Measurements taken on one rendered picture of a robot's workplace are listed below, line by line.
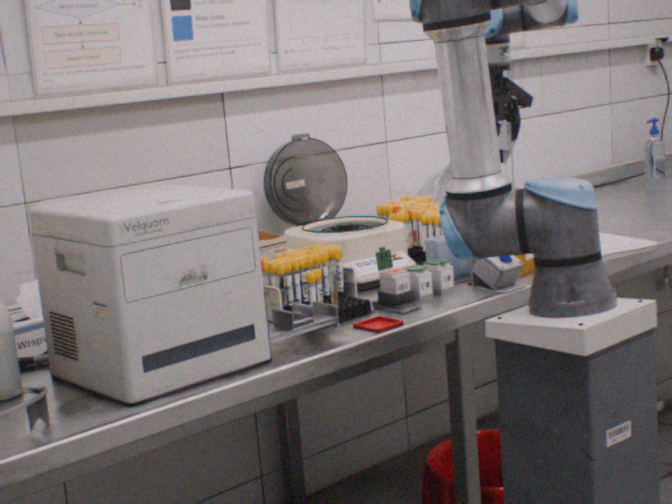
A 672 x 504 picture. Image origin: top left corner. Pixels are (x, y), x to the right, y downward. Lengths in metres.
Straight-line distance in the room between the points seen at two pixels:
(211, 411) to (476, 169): 0.60
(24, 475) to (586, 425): 0.90
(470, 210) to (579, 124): 1.71
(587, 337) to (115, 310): 0.75
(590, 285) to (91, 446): 0.85
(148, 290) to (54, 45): 0.78
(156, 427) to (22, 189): 0.77
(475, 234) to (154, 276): 0.56
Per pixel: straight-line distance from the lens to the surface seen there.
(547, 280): 1.84
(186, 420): 1.70
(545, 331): 1.79
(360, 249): 2.32
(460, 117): 1.81
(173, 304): 1.69
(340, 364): 1.88
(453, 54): 1.80
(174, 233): 1.68
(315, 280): 1.99
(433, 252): 2.27
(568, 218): 1.82
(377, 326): 1.98
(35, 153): 2.27
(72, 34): 2.31
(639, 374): 1.92
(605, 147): 3.63
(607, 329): 1.80
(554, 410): 1.86
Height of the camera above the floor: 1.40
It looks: 11 degrees down
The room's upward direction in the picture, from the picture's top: 5 degrees counter-clockwise
